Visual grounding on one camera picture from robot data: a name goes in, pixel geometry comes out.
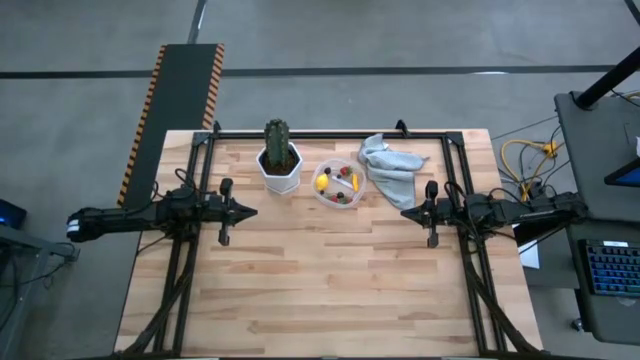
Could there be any grey metal stand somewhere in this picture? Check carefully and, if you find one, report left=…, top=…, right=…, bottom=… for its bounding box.
left=0, top=224, right=81, bottom=360

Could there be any black pole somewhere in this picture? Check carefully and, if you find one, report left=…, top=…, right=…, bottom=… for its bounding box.
left=574, top=47, right=640, bottom=110

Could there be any black aluminium table frame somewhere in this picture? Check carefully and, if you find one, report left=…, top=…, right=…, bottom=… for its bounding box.
left=117, top=119, right=549, bottom=360

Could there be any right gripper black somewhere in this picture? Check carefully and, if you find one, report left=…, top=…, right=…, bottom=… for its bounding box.
left=401, top=180, right=469, bottom=249

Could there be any black stand base bar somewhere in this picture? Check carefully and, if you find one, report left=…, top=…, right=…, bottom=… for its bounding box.
left=513, top=214, right=571, bottom=247

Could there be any grey desk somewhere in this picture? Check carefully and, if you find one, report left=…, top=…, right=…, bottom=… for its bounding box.
left=553, top=91, right=640, bottom=346

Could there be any black hazard-striped floor mat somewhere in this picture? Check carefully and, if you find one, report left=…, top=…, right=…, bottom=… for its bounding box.
left=117, top=43, right=225, bottom=209

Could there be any clear plastic tupperware container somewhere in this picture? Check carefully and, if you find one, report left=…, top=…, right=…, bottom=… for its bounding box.
left=311, top=157, right=368, bottom=210

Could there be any green cactus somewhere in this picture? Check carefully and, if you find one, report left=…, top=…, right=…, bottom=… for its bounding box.
left=263, top=118, right=292, bottom=170

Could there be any white hexagonal plant pot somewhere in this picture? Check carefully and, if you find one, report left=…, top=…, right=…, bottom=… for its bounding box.
left=255, top=142, right=304, bottom=195

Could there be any keyboard with red backlight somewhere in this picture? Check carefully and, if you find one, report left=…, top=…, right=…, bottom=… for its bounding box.
left=577, top=238, right=640, bottom=299

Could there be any grey cloth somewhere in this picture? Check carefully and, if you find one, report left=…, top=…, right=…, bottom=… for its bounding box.
left=356, top=132, right=430, bottom=211

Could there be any black blue-lit device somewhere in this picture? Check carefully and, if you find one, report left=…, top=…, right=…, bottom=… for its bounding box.
left=0, top=198, right=29, bottom=230

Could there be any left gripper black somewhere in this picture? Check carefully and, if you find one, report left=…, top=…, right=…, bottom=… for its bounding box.
left=203, top=177, right=259, bottom=246

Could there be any yellow cable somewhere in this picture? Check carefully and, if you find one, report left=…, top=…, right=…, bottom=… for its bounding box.
left=500, top=138, right=561, bottom=201

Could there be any tablet with blue screen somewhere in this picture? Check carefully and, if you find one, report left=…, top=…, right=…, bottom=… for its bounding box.
left=603, top=158, right=640, bottom=189

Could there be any white paper sheet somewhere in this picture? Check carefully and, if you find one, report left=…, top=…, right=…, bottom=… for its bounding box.
left=518, top=239, right=541, bottom=270

